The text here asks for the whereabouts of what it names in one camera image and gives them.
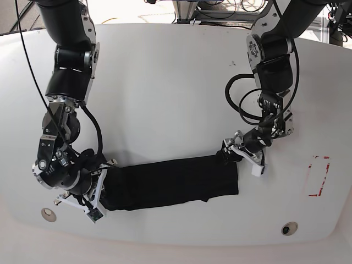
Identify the table grommet hole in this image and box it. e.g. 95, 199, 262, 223
281, 222, 298, 236
41, 208, 57, 223

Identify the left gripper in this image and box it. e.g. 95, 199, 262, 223
221, 130, 268, 168

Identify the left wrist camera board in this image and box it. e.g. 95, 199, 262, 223
251, 164, 268, 178

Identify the black t-shirt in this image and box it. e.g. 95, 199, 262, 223
100, 151, 242, 211

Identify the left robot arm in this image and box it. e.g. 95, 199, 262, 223
218, 1, 328, 166

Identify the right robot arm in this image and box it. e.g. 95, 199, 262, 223
32, 1, 115, 221

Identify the left table grommet hole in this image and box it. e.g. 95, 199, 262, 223
41, 208, 57, 223

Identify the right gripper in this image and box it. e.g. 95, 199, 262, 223
54, 159, 118, 215

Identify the right table grommet hole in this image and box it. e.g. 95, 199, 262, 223
281, 222, 298, 236

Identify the red tape rectangle marking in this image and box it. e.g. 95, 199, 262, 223
305, 156, 331, 197

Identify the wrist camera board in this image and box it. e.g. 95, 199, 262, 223
86, 208, 105, 223
251, 164, 268, 178

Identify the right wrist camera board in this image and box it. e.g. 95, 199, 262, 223
86, 208, 105, 223

